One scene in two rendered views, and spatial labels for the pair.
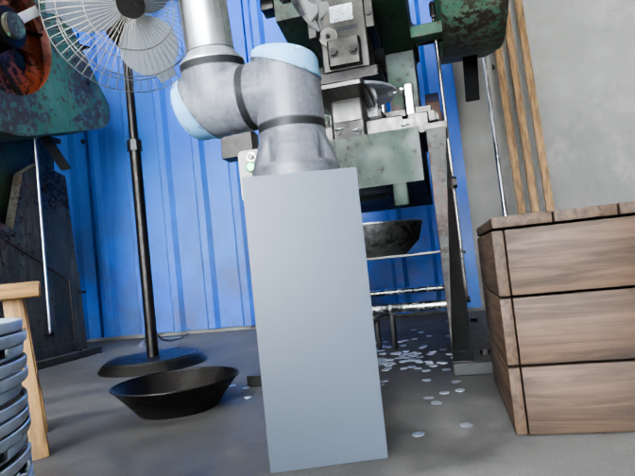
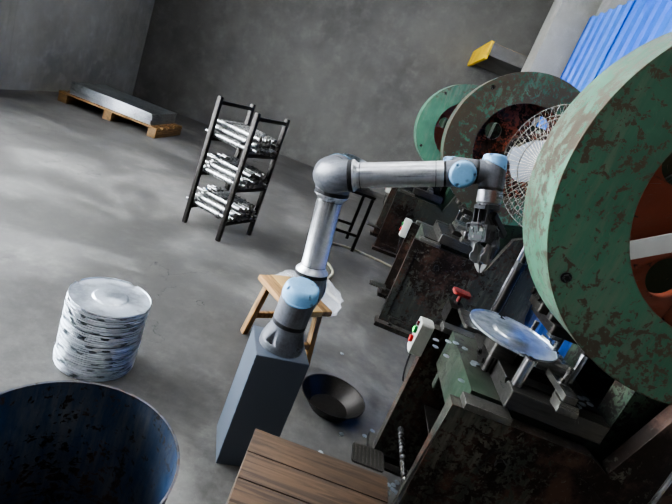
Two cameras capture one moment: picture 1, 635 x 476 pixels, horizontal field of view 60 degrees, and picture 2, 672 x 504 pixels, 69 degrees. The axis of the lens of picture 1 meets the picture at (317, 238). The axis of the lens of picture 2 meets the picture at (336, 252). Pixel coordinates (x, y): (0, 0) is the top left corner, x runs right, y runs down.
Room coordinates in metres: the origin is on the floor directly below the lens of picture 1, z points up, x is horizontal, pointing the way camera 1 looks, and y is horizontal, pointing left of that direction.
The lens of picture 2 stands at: (0.61, -1.40, 1.28)
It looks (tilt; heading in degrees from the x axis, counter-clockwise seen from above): 17 degrees down; 75
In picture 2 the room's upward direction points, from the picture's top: 22 degrees clockwise
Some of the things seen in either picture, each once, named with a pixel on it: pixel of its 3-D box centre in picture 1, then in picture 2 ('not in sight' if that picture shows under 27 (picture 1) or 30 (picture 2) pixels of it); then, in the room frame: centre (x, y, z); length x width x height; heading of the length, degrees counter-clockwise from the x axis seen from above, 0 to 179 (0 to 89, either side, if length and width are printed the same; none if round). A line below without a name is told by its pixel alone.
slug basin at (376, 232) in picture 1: (369, 242); not in sight; (1.71, -0.16, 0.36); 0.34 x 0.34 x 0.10
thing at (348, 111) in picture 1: (347, 117); (489, 346); (1.54, -0.12, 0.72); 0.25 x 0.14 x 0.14; 167
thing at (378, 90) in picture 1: (348, 99); (512, 334); (1.59, -0.13, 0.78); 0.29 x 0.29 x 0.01
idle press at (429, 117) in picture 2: not in sight; (464, 186); (2.81, 3.17, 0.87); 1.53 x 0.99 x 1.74; 170
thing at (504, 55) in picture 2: not in sight; (509, 64); (3.76, 5.49, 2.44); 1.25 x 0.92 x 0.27; 77
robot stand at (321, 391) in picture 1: (311, 312); (259, 398); (0.93, 0.02, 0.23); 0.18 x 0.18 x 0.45; 4
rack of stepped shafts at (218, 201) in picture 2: not in sight; (234, 170); (0.63, 2.26, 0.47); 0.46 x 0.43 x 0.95; 147
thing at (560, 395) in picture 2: (409, 110); (564, 384); (1.67, -0.33, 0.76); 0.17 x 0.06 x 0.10; 77
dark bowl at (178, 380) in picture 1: (177, 394); (331, 401); (1.32, 0.37, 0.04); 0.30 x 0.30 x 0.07
